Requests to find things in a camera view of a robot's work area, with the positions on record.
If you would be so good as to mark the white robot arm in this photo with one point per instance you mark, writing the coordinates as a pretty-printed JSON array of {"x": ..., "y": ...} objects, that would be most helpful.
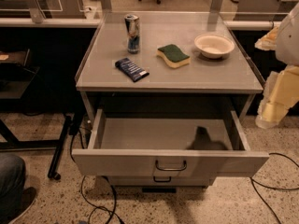
[{"x": 284, "y": 40}]

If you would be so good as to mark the silver blue drink can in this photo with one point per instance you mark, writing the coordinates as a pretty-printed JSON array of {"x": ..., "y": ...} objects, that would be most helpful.
[{"x": 133, "y": 35}]

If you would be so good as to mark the white bowl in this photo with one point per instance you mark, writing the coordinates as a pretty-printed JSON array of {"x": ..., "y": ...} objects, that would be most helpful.
[{"x": 214, "y": 46}]

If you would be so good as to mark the grey top drawer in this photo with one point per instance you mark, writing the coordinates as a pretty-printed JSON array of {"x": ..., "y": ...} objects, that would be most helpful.
[{"x": 177, "y": 148}]

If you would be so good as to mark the grey bottom drawer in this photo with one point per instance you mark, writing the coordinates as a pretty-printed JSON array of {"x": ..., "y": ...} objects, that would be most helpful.
[{"x": 172, "y": 181}]

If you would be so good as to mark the dark blue snack bar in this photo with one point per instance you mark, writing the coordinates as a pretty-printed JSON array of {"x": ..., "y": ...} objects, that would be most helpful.
[{"x": 130, "y": 69}]

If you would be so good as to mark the green yellow sponge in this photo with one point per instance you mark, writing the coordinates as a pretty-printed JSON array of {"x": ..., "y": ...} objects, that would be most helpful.
[{"x": 173, "y": 56}]

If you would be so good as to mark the grey drawer cabinet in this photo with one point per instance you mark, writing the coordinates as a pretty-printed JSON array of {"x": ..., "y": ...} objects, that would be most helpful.
[{"x": 202, "y": 89}]

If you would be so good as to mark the black side table frame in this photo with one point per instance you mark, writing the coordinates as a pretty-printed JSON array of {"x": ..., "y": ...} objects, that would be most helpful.
[{"x": 16, "y": 76}]

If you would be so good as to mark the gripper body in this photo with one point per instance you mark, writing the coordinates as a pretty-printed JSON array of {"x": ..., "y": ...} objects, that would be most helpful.
[{"x": 288, "y": 43}]

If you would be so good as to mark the grey drawer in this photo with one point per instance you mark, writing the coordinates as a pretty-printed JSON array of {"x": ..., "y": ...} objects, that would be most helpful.
[
  {"x": 177, "y": 148},
  {"x": 172, "y": 181}
]

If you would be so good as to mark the person leg in jeans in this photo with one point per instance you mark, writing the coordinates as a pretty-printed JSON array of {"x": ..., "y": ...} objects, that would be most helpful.
[{"x": 12, "y": 178}]

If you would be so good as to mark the white horizontal rail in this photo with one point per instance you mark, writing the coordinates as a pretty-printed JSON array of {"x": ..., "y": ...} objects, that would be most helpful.
[{"x": 83, "y": 23}]

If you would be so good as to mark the dark shoe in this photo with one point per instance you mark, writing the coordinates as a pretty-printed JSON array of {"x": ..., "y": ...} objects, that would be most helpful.
[{"x": 27, "y": 199}]

